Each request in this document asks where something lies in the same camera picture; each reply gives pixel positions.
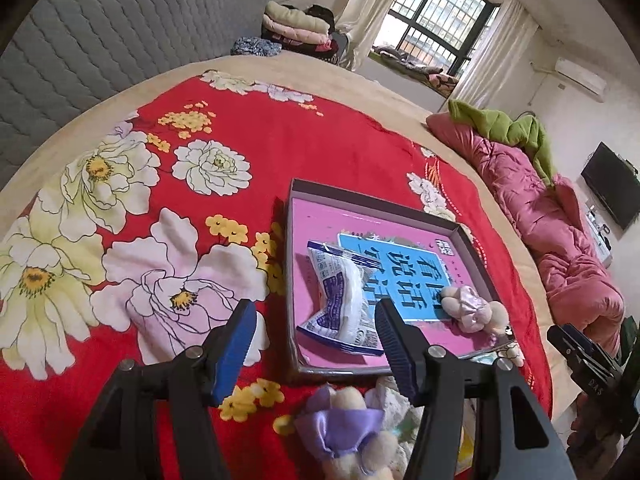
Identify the grey quilted headboard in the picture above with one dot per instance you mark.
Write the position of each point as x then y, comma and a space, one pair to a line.
125, 25

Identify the windowsill bedding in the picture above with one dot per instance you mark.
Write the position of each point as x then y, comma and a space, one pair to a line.
410, 62

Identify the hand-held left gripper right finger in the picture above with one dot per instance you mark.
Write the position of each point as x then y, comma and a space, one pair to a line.
395, 350

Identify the red patterned folded blanket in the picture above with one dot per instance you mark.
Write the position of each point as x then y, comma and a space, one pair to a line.
322, 47

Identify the white blue plastic packet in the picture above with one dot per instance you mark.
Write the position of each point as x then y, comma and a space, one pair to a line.
340, 285

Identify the pink quilt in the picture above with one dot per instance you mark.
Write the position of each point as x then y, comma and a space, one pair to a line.
515, 185

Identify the cream curtain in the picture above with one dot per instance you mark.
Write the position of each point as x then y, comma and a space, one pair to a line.
495, 55
365, 10

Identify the white television cabinet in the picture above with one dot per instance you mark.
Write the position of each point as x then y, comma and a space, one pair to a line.
597, 240

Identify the barred window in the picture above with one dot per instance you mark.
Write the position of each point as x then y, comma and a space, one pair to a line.
440, 10

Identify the person's right hand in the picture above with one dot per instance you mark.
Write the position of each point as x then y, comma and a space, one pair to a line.
580, 425

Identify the white floral cloth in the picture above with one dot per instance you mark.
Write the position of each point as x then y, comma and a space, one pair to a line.
387, 400

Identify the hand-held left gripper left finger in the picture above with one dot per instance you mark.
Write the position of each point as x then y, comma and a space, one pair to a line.
235, 345

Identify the black garment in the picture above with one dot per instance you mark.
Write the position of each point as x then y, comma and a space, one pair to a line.
320, 12

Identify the shallow grey cardboard box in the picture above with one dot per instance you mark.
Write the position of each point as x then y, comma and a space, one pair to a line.
295, 280

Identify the pink satin plush toy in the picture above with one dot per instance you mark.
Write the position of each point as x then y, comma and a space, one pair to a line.
472, 307

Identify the black wall television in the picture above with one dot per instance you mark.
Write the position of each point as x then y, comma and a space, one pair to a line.
610, 185

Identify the purple satin plush bear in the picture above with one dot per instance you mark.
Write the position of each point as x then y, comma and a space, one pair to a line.
340, 420

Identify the beige bed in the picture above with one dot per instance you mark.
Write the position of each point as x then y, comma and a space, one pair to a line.
350, 85

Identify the cream folded blanket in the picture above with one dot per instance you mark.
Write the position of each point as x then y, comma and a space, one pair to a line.
295, 15

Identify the red floral blanket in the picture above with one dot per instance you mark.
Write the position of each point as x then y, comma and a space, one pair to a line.
300, 140

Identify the green blanket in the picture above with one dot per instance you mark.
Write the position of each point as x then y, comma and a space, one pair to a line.
530, 135

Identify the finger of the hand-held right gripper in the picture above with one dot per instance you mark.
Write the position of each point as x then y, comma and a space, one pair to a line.
567, 340

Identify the dark floral cloth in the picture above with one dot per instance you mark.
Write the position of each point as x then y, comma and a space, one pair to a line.
255, 47

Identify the white air conditioner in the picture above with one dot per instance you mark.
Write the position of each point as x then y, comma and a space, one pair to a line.
580, 75

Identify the pink folded blanket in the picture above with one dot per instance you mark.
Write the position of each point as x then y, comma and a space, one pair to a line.
290, 32

